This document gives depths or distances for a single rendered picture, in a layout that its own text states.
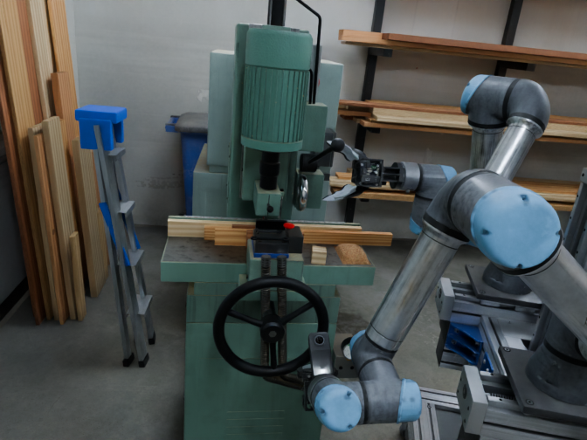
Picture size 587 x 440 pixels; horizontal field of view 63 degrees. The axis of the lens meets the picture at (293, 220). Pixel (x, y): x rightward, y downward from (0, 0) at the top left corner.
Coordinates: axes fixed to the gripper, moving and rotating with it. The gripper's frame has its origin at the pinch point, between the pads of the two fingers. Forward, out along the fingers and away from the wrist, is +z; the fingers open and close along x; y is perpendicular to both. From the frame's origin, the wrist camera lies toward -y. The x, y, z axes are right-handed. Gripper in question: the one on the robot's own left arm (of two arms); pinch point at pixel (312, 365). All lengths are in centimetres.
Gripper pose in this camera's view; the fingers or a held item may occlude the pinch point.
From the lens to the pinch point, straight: 122.3
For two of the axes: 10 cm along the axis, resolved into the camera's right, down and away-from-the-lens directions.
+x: 9.9, 0.0, 1.0
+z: -1.0, 1.4, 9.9
